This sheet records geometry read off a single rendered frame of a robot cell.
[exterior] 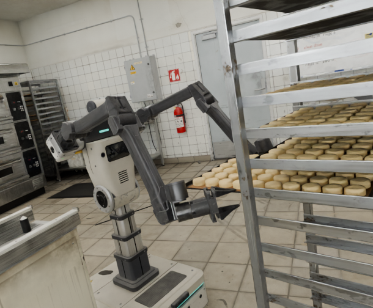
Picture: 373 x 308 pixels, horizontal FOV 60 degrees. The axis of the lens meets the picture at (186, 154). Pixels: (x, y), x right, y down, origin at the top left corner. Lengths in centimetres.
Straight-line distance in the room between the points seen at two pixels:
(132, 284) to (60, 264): 68
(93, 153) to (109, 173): 13
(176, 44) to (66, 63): 222
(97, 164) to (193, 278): 83
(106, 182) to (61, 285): 58
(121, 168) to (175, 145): 393
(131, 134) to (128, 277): 104
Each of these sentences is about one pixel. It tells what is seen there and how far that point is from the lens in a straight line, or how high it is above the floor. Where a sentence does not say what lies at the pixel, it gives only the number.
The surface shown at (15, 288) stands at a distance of 126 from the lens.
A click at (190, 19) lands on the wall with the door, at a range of 540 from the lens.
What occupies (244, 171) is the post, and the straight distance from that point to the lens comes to 95.
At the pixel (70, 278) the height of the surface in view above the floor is 67.
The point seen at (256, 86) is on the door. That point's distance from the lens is 513.
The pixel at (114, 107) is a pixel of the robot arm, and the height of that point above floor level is 127.
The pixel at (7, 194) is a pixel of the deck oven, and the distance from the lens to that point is 527.
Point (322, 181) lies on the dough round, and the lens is 102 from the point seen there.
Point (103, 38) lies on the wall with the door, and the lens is 612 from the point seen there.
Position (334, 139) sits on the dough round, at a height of 106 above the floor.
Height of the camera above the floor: 131
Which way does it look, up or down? 12 degrees down
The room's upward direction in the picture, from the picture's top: 10 degrees counter-clockwise
